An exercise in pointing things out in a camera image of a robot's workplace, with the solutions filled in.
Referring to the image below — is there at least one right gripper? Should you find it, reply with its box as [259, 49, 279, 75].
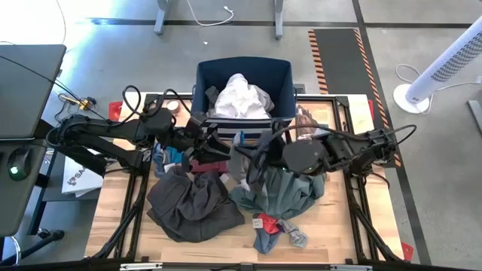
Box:
[233, 129, 289, 189]

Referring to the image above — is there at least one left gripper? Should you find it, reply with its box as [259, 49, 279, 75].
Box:
[171, 114, 231, 163]

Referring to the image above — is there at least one light grey garment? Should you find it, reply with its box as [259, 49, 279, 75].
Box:
[227, 131, 264, 193]

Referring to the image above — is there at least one maroon shirt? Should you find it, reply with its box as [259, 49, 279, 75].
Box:
[190, 160, 230, 174]

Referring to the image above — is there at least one smooth white T-shirt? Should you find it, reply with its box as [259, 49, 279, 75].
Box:
[215, 96, 257, 120]

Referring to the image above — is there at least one grey-green hoodie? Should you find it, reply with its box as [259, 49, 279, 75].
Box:
[229, 165, 327, 221]

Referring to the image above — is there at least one crinkled white shirt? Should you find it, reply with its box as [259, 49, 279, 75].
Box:
[214, 73, 276, 120]

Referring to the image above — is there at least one dark grey jacket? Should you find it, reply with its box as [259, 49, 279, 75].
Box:
[145, 165, 246, 244]

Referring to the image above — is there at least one red sock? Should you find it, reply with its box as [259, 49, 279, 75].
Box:
[261, 212, 282, 235]

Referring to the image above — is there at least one slate blue garment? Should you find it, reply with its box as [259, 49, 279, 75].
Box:
[152, 145, 171, 178]

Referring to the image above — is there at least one Acadia picture book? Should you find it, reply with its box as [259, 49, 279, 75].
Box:
[295, 103, 332, 141]

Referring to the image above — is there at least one navy white striped fabric basket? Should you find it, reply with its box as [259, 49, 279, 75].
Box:
[190, 56, 297, 140]

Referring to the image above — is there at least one black mat with orange stripes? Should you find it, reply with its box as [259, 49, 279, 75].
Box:
[307, 28, 403, 169]

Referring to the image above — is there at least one white box with logo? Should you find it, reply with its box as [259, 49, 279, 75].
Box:
[61, 148, 105, 199]

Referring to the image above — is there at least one grey desk leg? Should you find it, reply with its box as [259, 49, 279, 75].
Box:
[153, 0, 171, 35]
[273, 0, 285, 41]

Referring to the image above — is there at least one black mouse with light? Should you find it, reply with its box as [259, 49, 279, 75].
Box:
[7, 146, 33, 182]

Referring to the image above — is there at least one grey side desk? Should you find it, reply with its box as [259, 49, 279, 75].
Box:
[0, 139, 50, 238]

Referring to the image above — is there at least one black tripod leg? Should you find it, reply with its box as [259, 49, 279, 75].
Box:
[0, 229, 66, 266]

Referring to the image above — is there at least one white tower fan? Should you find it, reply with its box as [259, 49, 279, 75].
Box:
[392, 24, 482, 114]

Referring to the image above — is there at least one grey metal leg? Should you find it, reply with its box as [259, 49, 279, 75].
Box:
[466, 99, 482, 136]

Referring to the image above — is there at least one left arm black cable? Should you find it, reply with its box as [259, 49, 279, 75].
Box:
[120, 84, 194, 125]

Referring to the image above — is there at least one black aluminium table frame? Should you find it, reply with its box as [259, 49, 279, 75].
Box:
[92, 93, 404, 264]

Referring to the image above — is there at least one silver bracket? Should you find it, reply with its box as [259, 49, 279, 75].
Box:
[330, 264, 374, 271]
[119, 262, 163, 271]

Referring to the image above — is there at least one yellow cable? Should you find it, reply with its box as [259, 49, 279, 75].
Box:
[52, 88, 98, 114]

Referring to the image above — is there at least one white charger cable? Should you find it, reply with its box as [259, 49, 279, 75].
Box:
[185, 0, 235, 27]

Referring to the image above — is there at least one white fan cable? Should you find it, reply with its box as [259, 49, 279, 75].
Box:
[394, 62, 482, 93]

